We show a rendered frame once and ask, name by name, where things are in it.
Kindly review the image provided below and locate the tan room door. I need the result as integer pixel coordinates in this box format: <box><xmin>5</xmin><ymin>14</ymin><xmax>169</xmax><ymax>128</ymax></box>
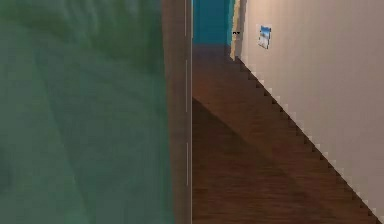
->
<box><xmin>229</xmin><ymin>0</ymin><xmax>242</xmax><ymax>62</ymax></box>

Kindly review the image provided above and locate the blue framed wall picture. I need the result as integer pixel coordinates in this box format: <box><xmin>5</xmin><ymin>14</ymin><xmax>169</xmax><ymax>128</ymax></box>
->
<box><xmin>257</xmin><ymin>23</ymin><xmax>273</xmax><ymax>50</ymax></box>

